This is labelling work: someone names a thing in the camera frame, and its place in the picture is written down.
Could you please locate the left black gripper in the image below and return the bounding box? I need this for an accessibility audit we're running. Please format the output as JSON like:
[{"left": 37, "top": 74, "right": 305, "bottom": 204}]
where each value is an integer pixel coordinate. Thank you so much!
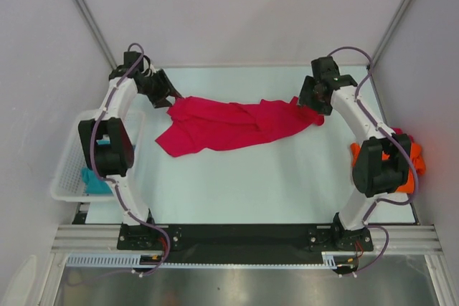
[{"left": 139, "top": 69, "right": 181, "bottom": 108}]

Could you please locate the magenta t shirt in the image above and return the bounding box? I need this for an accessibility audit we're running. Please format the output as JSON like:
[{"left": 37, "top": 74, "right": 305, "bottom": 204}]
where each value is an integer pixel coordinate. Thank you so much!
[{"left": 156, "top": 97, "right": 325, "bottom": 158}]

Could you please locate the white plastic laundry basket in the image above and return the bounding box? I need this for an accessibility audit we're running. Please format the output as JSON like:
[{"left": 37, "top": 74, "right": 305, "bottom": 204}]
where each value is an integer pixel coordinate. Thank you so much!
[{"left": 50, "top": 110, "right": 145, "bottom": 203}]

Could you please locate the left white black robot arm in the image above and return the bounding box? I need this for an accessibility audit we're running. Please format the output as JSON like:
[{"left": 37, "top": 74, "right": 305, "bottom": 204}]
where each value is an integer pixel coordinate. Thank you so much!
[{"left": 77, "top": 44, "right": 181, "bottom": 250}]

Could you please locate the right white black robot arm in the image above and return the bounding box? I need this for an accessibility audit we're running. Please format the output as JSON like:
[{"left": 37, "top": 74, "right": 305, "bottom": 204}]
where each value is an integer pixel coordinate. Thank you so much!
[{"left": 298, "top": 56, "right": 416, "bottom": 252}]

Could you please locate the dark pink t shirt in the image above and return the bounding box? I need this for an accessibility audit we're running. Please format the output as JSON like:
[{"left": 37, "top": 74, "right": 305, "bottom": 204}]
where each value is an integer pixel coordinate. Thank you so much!
[{"left": 392, "top": 128, "right": 415, "bottom": 143}]

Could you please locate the teal t shirt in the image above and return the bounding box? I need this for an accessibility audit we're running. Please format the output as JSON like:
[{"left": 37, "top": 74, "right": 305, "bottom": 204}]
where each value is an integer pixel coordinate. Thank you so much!
[{"left": 80, "top": 156, "right": 113, "bottom": 196}]

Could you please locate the orange t shirt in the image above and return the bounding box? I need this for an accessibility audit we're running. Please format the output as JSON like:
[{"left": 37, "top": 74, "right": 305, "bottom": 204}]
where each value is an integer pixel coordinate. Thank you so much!
[{"left": 349, "top": 140, "right": 427, "bottom": 194}]

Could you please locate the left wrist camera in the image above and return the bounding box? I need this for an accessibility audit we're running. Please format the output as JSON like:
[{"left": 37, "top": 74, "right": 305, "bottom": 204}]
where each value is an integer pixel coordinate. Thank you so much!
[{"left": 123, "top": 51, "right": 151, "bottom": 72}]

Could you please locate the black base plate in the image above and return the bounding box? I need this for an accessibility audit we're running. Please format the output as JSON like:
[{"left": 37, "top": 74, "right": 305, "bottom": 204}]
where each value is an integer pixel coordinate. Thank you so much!
[{"left": 117, "top": 224, "right": 374, "bottom": 265}]

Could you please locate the slotted white cable duct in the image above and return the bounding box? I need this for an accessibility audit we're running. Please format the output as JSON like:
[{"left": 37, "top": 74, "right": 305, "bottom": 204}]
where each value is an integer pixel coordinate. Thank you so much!
[{"left": 66, "top": 253, "right": 337, "bottom": 270}]

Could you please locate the aluminium rail frame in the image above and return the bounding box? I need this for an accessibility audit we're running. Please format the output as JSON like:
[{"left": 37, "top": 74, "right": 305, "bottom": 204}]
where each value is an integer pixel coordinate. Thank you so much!
[{"left": 51, "top": 224, "right": 443, "bottom": 255}]

